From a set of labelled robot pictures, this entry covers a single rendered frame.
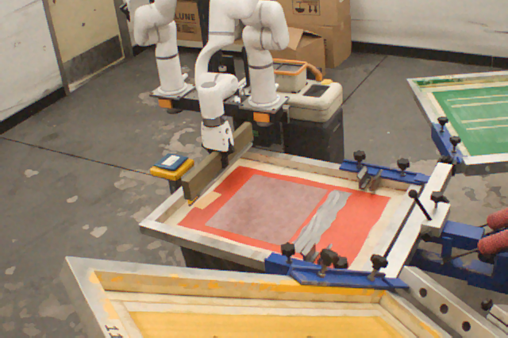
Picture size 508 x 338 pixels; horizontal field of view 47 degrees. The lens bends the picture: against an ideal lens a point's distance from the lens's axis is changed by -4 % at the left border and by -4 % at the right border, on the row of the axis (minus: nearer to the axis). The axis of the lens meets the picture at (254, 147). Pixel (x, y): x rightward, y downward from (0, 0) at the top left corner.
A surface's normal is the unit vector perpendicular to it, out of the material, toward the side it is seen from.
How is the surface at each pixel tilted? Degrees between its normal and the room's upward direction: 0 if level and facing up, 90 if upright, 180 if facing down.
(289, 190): 0
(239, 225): 0
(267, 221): 0
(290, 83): 92
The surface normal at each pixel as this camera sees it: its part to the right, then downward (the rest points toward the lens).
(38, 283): -0.10, -0.87
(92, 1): 0.86, 0.17
